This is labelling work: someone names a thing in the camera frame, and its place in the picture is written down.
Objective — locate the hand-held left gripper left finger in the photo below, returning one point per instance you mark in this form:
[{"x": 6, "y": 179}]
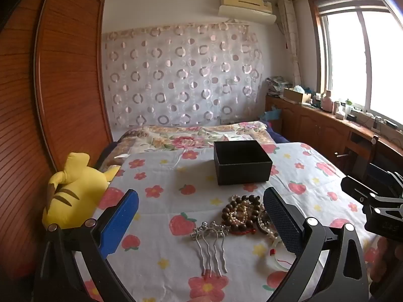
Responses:
[{"x": 121, "y": 223}]

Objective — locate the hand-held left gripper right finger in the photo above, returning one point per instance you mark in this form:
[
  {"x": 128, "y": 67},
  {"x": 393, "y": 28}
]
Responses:
[{"x": 281, "y": 223}]

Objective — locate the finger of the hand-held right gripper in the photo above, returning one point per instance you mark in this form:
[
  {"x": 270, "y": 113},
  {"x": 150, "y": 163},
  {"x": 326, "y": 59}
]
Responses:
[
  {"x": 354, "y": 186},
  {"x": 385, "y": 176}
]

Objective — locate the black cardboard box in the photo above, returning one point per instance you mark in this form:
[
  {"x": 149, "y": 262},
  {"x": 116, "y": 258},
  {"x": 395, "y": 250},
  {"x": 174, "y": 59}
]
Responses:
[{"x": 242, "y": 163}]

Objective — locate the silver hair comb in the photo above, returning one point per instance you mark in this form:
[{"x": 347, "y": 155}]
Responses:
[{"x": 209, "y": 231}]

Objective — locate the person's right hand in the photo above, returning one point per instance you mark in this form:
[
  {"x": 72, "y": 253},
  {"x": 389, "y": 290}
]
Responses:
[{"x": 382, "y": 258}]

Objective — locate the wooden chair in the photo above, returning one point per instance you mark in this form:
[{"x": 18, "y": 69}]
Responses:
[{"x": 359, "y": 155}]

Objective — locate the pale jade bangle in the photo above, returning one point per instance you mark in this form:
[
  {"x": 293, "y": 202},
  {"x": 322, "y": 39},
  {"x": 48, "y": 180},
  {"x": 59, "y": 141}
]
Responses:
[{"x": 277, "y": 262}]

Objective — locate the strawberry print bed sheet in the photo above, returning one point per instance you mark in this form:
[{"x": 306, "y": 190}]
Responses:
[{"x": 163, "y": 207}]

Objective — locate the yellow plush toy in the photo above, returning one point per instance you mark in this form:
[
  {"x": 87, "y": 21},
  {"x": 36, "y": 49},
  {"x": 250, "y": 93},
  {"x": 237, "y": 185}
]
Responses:
[{"x": 71, "y": 195}]

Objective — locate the wooden cabinet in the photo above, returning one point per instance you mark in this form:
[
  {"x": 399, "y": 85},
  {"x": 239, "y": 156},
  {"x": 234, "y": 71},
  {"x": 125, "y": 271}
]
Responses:
[{"x": 314, "y": 125}]

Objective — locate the white bottle with green cap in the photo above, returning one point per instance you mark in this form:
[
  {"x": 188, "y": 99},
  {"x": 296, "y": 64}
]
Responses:
[{"x": 348, "y": 108}]

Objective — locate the dark blue blanket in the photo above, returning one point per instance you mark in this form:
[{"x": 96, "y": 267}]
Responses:
[{"x": 278, "y": 137}]

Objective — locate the pink jar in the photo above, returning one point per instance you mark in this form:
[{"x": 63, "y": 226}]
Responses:
[{"x": 327, "y": 102}]

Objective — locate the cardboard tissue box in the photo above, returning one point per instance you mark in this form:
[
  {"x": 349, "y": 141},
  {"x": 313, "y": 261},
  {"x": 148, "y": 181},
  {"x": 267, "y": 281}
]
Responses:
[{"x": 296, "y": 96}]

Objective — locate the floral quilt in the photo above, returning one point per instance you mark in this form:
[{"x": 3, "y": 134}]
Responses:
[{"x": 189, "y": 138}]

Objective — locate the blue plastic bag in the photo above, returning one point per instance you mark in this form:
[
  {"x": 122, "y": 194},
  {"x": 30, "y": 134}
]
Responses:
[{"x": 272, "y": 113}]

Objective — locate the window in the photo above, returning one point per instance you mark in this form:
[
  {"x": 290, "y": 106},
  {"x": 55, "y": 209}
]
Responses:
[{"x": 362, "y": 59}]

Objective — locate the stack of papers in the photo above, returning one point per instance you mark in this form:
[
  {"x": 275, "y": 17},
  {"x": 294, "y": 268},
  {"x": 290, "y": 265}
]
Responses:
[{"x": 277, "y": 85}]

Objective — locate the wooden wardrobe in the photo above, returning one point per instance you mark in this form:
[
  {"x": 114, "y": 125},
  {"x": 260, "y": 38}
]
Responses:
[{"x": 63, "y": 85}]

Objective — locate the circle patterned sheer curtain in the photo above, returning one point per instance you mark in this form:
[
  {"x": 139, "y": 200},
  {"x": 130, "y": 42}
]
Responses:
[{"x": 182, "y": 75}]

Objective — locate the pale window curtain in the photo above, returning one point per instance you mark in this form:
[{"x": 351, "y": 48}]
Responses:
[{"x": 289, "y": 37}]

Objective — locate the wall air conditioner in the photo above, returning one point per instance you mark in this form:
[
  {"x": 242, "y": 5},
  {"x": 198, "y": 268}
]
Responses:
[{"x": 245, "y": 6}]

